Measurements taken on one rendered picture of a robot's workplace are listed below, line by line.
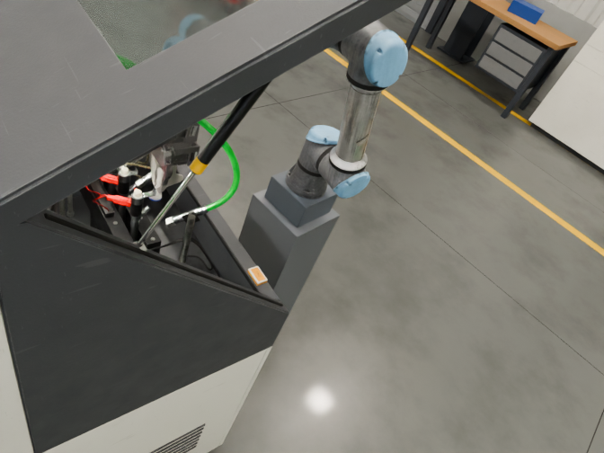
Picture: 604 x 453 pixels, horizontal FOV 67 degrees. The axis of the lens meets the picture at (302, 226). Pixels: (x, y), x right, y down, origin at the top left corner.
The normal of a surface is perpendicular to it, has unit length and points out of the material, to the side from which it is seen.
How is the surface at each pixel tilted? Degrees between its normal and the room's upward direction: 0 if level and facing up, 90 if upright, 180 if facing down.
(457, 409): 0
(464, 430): 0
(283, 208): 90
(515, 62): 90
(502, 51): 90
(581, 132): 90
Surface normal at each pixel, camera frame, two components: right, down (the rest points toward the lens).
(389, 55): 0.52, 0.62
